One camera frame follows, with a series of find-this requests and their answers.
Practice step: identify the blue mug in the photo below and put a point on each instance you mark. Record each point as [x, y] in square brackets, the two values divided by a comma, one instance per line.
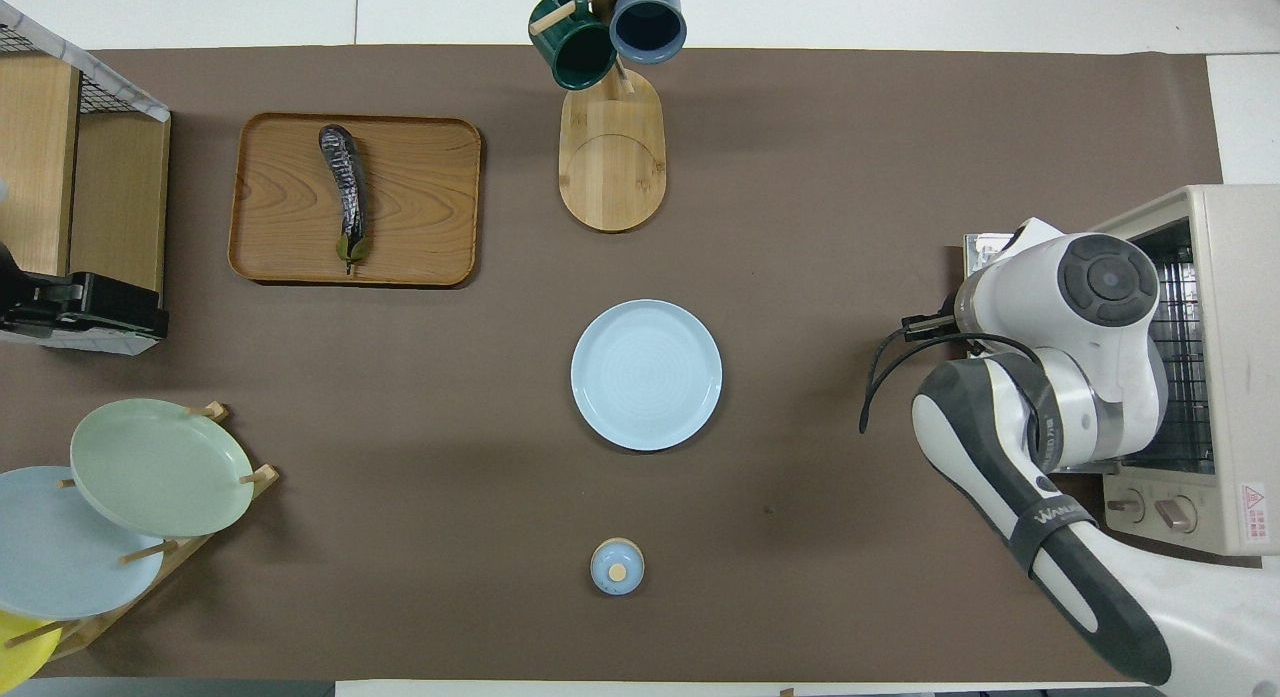
[648, 27]

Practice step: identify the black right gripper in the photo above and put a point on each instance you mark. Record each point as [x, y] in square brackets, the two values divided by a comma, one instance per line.
[940, 329]

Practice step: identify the yellow plate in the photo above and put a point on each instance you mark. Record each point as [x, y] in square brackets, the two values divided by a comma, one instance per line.
[20, 652]

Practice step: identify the wooden serving tray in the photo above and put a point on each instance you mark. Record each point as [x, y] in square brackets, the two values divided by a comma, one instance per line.
[420, 207]

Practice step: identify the pale green plate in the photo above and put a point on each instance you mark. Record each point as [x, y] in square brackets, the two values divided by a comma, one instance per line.
[160, 467]

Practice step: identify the cream toaster oven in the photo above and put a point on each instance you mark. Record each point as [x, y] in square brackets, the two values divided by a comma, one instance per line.
[1240, 377]

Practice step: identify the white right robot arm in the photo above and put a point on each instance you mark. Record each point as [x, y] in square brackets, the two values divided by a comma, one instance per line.
[1060, 397]

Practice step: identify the dark green mug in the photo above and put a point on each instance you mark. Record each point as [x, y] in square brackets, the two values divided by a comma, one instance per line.
[580, 57]

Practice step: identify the small blue white bell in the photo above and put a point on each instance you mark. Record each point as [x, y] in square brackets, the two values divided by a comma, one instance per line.
[605, 577]

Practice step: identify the wooden mug tree stand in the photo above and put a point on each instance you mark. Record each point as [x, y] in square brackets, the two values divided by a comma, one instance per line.
[612, 167]

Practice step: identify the large pale blue plate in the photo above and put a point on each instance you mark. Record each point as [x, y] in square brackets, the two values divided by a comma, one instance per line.
[60, 567]

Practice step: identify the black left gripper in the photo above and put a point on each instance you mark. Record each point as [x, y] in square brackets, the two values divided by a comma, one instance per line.
[120, 307]

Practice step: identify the silver oven knob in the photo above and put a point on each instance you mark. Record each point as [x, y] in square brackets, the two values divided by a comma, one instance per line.
[1127, 505]
[1176, 514]

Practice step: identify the light blue plate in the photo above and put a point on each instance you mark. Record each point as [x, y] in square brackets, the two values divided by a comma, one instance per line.
[646, 375]

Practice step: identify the wooden plate rack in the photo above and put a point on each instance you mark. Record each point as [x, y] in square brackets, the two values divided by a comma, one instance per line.
[265, 474]

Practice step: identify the dark purple eggplant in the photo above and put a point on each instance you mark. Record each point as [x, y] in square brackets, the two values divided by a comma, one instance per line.
[345, 177]

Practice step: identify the brown table mat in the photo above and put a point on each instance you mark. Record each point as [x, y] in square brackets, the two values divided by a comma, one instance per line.
[500, 377]

